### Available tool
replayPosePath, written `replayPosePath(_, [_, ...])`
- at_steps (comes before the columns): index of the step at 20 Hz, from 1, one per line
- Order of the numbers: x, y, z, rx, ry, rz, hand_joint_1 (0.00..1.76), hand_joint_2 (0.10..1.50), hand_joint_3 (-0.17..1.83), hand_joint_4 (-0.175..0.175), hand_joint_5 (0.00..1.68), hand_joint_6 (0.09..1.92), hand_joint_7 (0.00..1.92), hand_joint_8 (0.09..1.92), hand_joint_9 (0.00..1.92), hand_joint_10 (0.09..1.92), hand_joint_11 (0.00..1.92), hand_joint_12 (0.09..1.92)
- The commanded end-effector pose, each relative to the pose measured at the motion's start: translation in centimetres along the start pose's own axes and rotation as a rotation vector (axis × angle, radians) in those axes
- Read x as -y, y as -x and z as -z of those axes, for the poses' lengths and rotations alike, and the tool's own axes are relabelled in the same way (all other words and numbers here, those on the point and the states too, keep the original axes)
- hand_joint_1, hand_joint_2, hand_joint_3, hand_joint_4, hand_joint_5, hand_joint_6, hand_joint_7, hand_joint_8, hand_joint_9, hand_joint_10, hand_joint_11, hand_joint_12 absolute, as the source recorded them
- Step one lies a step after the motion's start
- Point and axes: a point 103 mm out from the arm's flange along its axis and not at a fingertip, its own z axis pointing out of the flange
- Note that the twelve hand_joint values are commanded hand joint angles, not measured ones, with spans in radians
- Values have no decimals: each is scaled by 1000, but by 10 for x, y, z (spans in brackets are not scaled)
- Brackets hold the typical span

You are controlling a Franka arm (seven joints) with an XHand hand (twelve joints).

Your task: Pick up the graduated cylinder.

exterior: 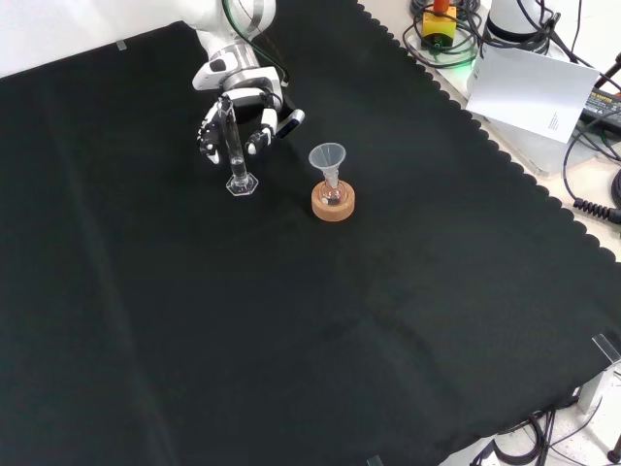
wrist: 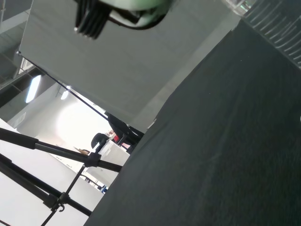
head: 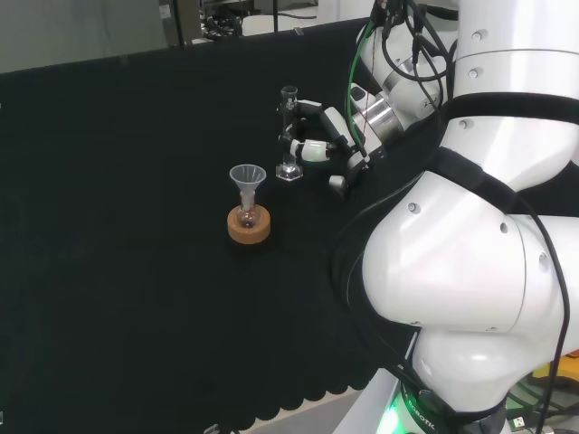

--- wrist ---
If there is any grey backdrop sheet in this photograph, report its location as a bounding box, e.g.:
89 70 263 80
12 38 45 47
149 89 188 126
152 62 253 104
18 0 240 135

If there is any black bench cloth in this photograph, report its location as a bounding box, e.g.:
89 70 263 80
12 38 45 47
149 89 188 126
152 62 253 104
83 18 301 226

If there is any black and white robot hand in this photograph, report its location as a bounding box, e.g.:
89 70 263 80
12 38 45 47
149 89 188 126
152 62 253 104
74 0 174 40

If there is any black tripod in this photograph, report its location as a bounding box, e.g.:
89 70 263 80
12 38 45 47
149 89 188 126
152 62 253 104
0 127 123 226

